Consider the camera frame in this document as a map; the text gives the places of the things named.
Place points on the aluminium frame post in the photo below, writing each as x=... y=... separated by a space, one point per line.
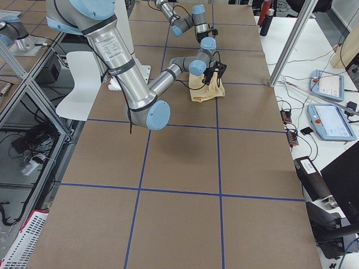
x=297 y=29

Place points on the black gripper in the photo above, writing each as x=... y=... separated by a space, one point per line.
x=208 y=74
x=201 y=36

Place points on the red bottle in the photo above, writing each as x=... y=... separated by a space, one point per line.
x=264 y=9

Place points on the cream long-sleeve printed shirt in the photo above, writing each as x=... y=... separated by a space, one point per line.
x=200 y=92

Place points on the black monitor with stand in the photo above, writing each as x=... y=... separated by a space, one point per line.
x=341 y=177

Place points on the teach pendant tablet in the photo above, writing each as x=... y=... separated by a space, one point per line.
x=329 y=123
x=327 y=84

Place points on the white power strip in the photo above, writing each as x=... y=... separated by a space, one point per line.
x=32 y=165

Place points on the aluminium table frame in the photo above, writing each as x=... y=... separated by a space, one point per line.
x=30 y=126

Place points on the orange electronics board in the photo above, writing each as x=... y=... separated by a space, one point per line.
x=286 y=116
x=292 y=137

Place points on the white perforated basket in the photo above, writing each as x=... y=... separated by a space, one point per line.
x=22 y=248

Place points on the upper teach pendant tablet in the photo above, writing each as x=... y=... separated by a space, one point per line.
x=327 y=84

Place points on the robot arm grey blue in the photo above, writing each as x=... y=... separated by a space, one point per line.
x=179 y=25
x=97 y=21

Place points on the lower teach pendant tablet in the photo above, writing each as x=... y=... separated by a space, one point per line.
x=329 y=123

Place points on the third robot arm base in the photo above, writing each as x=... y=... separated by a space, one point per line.
x=14 y=32

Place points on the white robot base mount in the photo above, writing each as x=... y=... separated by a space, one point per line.
x=135 y=78

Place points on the black bottle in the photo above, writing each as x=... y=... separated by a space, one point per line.
x=266 y=22

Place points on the white plastic chair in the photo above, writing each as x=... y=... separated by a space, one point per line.
x=85 y=73

